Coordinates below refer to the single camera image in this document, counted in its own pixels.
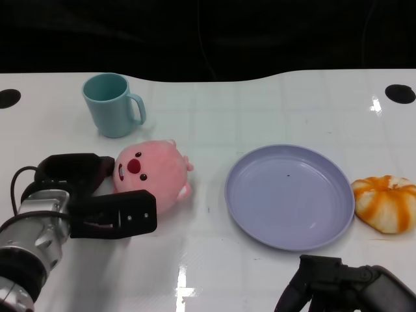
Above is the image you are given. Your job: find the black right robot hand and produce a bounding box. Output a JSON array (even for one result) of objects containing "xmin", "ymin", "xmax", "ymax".
[{"xmin": 274, "ymin": 254, "xmax": 416, "ymax": 312}]

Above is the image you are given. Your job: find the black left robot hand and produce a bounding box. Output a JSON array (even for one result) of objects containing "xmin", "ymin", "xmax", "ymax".
[{"xmin": 34, "ymin": 153, "xmax": 158, "ymax": 241}]

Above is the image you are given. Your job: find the pink plush beaver doll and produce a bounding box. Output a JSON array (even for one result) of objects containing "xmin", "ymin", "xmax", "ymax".
[{"xmin": 112, "ymin": 138, "xmax": 195, "ymax": 215}]

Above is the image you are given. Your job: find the lavender plastic plate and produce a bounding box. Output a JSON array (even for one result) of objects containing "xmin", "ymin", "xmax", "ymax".
[{"xmin": 224, "ymin": 144, "xmax": 356, "ymax": 253}]

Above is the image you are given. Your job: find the teal plastic mug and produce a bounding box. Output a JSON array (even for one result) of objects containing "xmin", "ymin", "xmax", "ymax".
[{"xmin": 81, "ymin": 73, "xmax": 147, "ymax": 138}]

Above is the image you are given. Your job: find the orange white striped bun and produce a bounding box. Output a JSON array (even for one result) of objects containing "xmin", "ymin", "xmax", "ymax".
[{"xmin": 350, "ymin": 175, "xmax": 416, "ymax": 234}]

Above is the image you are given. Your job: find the black table grommet hole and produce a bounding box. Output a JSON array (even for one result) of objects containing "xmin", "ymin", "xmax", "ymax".
[
  {"xmin": 0, "ymin": 89, "xmax": 21, "ymax": 110},
  {"xmin": 385, "ymin": 84, "xmax": 416, "ymax": 104}
]

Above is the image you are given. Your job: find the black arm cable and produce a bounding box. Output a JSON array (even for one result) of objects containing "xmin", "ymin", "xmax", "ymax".
[{"xmin": 10, "ymin": 166, "xmax": 38, "ymax": 217}]

